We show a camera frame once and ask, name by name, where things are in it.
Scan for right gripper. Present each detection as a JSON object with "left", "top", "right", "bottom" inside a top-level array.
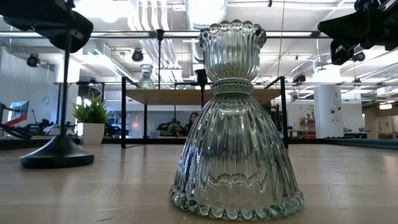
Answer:
[{"left": 317, "top": 9, "right": 398, "bottom": 66}]

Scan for tall black candlestick holder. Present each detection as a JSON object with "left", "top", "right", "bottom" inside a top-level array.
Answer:
[
  {"left": 155, "top": 28, "right": 165, "bottom": 90},
  {"left": 20, "top": 37, "right": 95, "bottom": 170}
]

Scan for clear ribbed glass candle holder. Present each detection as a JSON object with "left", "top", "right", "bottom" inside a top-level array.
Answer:
[
  {"left": 169, "top": 19, "right": 305, "bottom": 222},
  {"left": 137, "top": 63, "right": 156, "bottom": 91}
]

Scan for short black candlestick holder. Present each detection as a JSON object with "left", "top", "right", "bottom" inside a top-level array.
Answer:
[{"left": 194, "top": 68, "right": 208, "bottom": 109}]

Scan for computer monitor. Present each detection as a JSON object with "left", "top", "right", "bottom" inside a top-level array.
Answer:
[{"left": 8, "top": 100, "right": 30, "bottom": 122}]

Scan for artificial plant in white pot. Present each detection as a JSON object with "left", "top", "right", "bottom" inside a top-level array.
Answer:
[{"left": 72, "top": 93, "right": 110, "bottom": 146}]

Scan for black aluminium crossbar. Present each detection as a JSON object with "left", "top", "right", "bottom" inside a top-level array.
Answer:
[{"left": 102, "top": 138, "right": 330, "bottom": 146}]

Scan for person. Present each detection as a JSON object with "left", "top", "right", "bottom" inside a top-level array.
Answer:
[{"left": 185, "top": 111, "right": 200, "bottom": 138}]

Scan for black aluminium frame rails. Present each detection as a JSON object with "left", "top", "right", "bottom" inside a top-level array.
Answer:
[{"left": 287, "top": 138, "right": 398, "bottom": 151}]

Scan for wooden shelf riser black frame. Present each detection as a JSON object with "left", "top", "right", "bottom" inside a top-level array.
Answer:
[{"left": 120, "top": 75, "right": 289, "bottom": 149}]

